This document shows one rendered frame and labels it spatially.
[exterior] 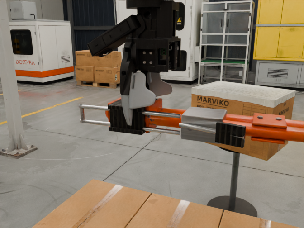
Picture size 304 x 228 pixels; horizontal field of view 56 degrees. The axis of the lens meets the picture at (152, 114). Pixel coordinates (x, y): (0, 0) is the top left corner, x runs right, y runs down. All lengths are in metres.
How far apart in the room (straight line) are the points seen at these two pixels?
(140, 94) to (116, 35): 0.11
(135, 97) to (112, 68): 6.88
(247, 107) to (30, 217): 1.85
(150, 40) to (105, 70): 7.00
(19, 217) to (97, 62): 5.53
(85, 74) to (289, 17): 5.17
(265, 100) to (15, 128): 2.83
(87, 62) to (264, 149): 6.36
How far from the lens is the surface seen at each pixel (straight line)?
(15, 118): 3.72
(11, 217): 2.65
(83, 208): 1.59
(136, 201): 1.60
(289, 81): 7.89
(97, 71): 7.61
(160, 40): 0.47
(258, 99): 1.91
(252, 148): 2.01
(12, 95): 3.66
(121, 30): 0.52
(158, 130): 0.50
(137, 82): 0.49
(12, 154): 3.76
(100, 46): 0.54
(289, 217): 2.64
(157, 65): 0.48
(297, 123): 0.52
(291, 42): 7.75
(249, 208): 2.58
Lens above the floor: 1.42
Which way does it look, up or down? 16 degrees down
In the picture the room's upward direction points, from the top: straight up
